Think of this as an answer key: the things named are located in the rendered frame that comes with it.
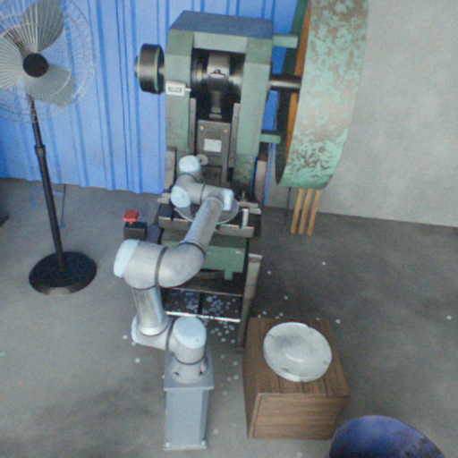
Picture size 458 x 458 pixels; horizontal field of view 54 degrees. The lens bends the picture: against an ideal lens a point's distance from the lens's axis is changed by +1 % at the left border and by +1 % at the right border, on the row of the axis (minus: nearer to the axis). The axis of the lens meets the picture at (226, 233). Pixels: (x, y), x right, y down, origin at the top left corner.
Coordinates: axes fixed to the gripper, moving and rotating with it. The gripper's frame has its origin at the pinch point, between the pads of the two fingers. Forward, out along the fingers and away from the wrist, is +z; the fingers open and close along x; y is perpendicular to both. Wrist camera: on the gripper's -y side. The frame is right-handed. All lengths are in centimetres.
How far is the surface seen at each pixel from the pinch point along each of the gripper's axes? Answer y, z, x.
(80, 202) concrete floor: -155, 81, -11
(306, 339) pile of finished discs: 53, 45, 3
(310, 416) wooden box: 73, 58, -18
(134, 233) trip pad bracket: -22.8, 4.6, -23.1
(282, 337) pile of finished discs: 46, 43, -4
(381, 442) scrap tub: 100, 45, -10
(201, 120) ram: -16.2, -32.1, 21.9
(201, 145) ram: -15.4, -21.7, 18.4
